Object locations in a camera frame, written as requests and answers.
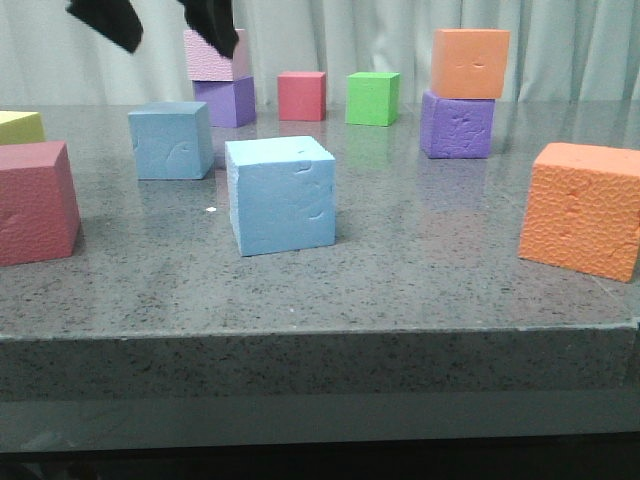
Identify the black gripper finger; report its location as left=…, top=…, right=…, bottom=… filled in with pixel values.
left=65, top=0, right=143, bottom=54
left=181, top=0, right=239, bottom=58

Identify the light blue foam cube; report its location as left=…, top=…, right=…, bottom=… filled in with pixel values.
left=128, top=101, right=214, bottom=180
left=225, top=136, right=336, bottom=256

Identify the purple foam cube under pink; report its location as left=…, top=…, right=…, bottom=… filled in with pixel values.
left=192, top=76, right=256, bottom=128

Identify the yellow foam cube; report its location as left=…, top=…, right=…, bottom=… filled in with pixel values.
left=0, top=111, right=46, bottom=145

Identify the green foam cube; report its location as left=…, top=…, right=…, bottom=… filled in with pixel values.
left=345, top=72, right=401, bottom=127

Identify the dark red foam cube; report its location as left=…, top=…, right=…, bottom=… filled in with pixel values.
left=1, top=141, right=80, bottom=266

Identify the orange foam cube on purple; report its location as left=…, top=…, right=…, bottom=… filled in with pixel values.
left=431, top=28, right=510, bottom=100

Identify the purple foam cube under orange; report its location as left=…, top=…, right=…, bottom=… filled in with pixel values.
left=420, top=90, right=495, bottom=159

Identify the large orange foam cube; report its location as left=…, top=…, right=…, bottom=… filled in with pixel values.
left=518, top=143, right=639, bottom=282

